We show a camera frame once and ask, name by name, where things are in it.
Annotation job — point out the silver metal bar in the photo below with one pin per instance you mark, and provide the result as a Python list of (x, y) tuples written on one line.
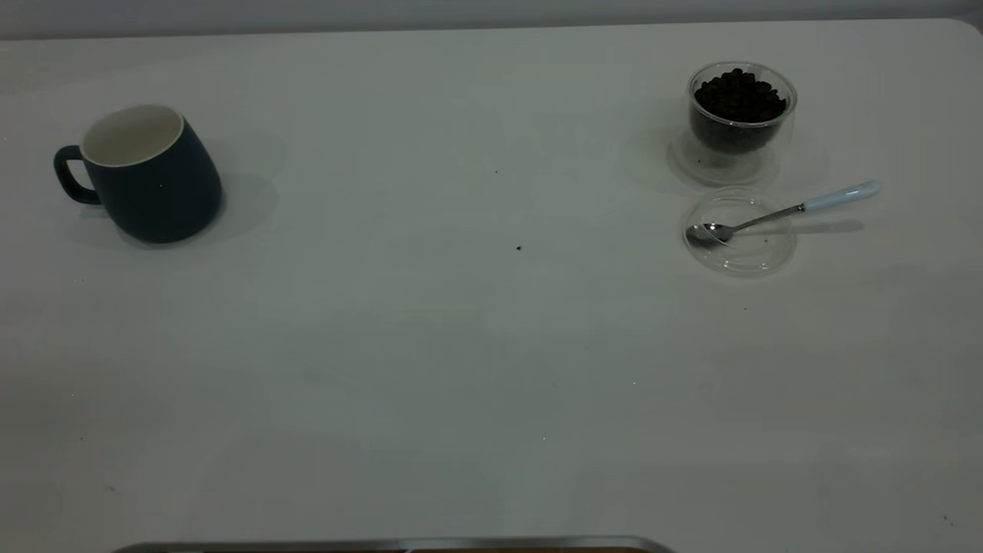
[(384, 545)]

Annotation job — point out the clear double-wall glass cup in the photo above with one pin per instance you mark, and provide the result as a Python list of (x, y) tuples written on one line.
[(729, 165)]

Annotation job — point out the roasted coffee beans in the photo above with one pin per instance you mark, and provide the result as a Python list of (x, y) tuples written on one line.
[(739, 100)]

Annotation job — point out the clear glass saucer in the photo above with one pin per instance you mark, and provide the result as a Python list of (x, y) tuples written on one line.
[(756, 257)]

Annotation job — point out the dark grey ceramic mug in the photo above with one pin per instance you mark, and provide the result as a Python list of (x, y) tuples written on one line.
[(161, 192)]

